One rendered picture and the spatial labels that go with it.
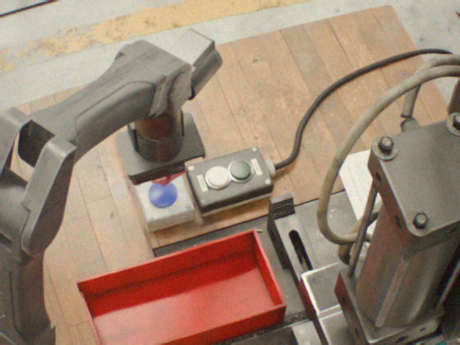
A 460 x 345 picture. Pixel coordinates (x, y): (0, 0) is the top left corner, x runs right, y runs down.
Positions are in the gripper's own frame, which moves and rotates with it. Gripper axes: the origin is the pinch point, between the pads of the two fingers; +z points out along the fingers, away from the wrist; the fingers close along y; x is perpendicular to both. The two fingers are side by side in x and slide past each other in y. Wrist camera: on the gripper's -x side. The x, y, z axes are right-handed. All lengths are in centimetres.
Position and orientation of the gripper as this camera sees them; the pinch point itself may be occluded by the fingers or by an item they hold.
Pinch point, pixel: (163, 178)
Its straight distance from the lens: 139.6
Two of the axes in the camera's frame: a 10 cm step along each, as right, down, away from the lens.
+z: -0.1, 4.9, 8.7
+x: 3.3, 8.3, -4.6
